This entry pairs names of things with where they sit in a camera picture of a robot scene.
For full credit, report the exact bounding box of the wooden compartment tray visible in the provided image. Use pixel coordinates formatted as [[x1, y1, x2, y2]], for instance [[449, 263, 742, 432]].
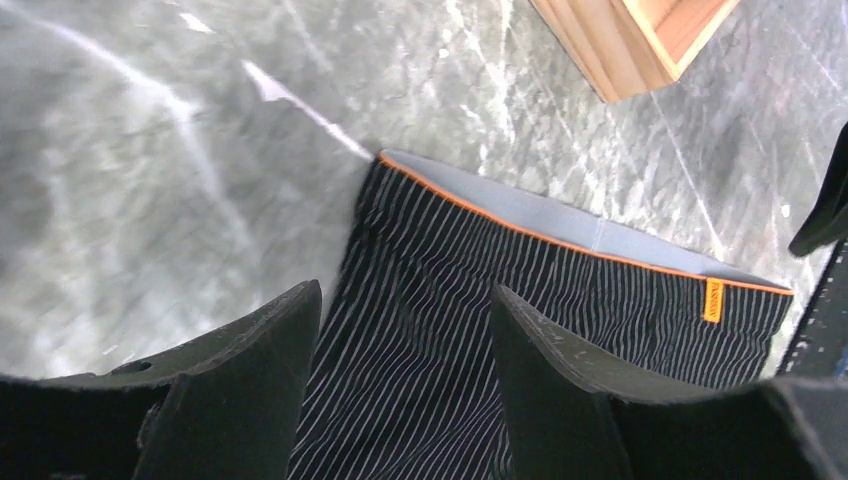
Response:
[[532, 0, 738, 103]]

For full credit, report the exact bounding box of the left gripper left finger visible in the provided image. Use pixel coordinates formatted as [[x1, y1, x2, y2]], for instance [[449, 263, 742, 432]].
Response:
[[1, 280, 322, 479]]

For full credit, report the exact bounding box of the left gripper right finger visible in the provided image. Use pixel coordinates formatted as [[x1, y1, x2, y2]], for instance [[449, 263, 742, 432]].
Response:
[[490, 286, 847, 479]]

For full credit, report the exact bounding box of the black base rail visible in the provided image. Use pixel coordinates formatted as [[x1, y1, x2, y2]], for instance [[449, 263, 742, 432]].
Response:
[[778, 240, 848, 378]]

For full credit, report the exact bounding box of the black striped underwear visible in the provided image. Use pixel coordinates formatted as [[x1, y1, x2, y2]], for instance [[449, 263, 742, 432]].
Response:
[[288, 151, 793, 479]]

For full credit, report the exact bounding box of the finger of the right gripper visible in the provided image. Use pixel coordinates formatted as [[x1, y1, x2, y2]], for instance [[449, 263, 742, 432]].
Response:
[[788, 125, 847, 257]]

